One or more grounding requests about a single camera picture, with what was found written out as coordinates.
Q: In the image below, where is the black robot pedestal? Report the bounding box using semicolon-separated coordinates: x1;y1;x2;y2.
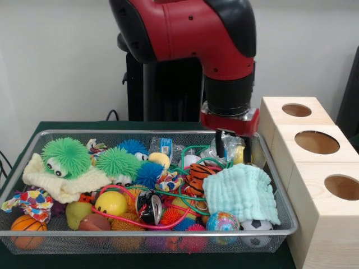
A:
117;33;206;122

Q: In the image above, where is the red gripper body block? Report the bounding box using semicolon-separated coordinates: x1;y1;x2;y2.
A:
200;108;260;138

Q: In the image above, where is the large green spiky toy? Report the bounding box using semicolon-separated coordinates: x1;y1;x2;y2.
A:
41;137;92;180

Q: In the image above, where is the blue spiky ball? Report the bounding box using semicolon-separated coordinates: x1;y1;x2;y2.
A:
137;161;165;190

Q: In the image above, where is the orange basketball toy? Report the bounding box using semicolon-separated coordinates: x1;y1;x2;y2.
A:
11;215;48;249

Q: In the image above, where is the small green spiky toy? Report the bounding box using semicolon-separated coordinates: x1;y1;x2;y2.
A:
96;147;142;185

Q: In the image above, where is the cream knitted cloth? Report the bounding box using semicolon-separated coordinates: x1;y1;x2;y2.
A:
22;152;113;204

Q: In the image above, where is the colourful spotted cloth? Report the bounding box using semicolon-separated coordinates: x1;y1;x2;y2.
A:
1;189;54;224

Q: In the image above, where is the light blue muslin cloth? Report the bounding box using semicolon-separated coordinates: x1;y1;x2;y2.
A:
202;164;281;225

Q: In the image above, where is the dark green tablecloth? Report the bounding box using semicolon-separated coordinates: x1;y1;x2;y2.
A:
0;120;298;269

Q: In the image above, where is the crushed clear plastic bottle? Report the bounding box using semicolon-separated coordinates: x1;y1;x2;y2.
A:
220;131;247;165

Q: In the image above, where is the yellow smiley ball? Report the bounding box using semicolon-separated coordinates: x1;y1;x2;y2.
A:
94;191;128;217

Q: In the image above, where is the wooden box with three holes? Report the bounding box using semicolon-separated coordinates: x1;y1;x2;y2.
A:
257;96;359;269

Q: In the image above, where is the globe print ball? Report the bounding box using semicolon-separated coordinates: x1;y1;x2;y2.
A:
206;211;241;244

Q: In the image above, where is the wire mesh bin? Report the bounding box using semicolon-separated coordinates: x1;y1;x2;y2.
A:
0;129;298;255

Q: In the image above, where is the black upright panel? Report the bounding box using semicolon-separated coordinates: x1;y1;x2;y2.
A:
335;44;359;138

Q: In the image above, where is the thin black cable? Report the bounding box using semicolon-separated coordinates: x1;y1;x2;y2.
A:
105;109;121;122

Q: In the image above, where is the tiger striped plush toy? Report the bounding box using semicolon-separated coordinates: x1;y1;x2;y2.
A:
185;163;217;197

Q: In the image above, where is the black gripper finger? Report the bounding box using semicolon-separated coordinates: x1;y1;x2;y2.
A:
215;131;225;158
243;136;252;164

